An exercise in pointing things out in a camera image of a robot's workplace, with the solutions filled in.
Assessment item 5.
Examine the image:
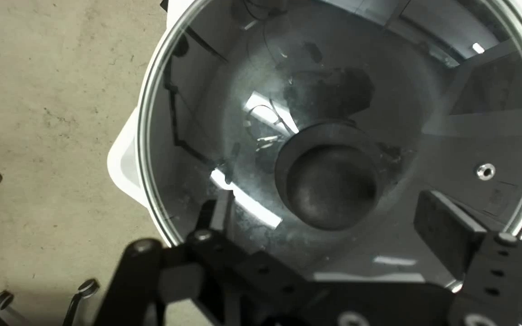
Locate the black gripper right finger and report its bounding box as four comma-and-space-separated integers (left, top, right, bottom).
413, 189, 493, 281

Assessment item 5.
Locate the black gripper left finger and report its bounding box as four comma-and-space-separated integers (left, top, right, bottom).
194, 191, 239, 243

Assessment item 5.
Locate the glass lid with black knob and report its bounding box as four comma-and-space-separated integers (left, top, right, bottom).
136, 0, 522, 294

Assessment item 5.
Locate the white plastic tray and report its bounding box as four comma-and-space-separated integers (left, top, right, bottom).
105, 0, 522, 256

